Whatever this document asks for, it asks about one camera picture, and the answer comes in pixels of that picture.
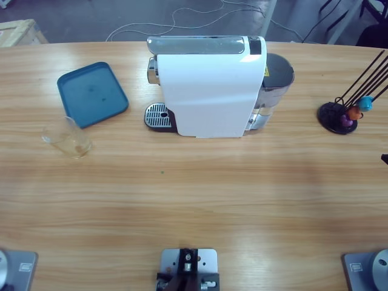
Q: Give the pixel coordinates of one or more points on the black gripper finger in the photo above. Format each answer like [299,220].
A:
[385,159]

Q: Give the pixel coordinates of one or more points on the blue coffee capsule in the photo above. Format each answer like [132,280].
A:
[365,103]

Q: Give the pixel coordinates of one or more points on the silver coffee machine lever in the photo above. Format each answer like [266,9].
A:
[194,45]

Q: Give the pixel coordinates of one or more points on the clear drinking glass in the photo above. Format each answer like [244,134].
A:
[71,142]

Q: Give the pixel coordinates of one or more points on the purple coffee capsule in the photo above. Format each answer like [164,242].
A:
[346,121]

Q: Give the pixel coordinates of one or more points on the orange coffee capsule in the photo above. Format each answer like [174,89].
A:
[354,113]

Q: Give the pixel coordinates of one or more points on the white capsule coffee machine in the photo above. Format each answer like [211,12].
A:
[209,91]

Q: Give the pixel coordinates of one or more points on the black chair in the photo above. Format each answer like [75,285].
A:
[373,36]

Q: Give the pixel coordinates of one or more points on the clear water tank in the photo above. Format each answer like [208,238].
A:
[277,71]

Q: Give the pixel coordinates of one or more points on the metal grille drip tray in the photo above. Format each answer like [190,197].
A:
[156,116]

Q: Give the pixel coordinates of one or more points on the blue plastic tray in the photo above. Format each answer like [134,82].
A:
[91,94]

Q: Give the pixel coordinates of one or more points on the wooden crate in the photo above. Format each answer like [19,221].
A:
[18,33]

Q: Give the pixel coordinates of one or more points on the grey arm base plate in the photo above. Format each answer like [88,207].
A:
[18,269]
[363,269]

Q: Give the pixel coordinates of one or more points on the light grey slanted post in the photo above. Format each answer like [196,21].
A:
[344,22]

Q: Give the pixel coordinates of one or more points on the light grey metal post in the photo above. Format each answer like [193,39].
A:
[269,18]

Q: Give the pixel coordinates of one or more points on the grey mount plate black post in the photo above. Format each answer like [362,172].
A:
[169,260]

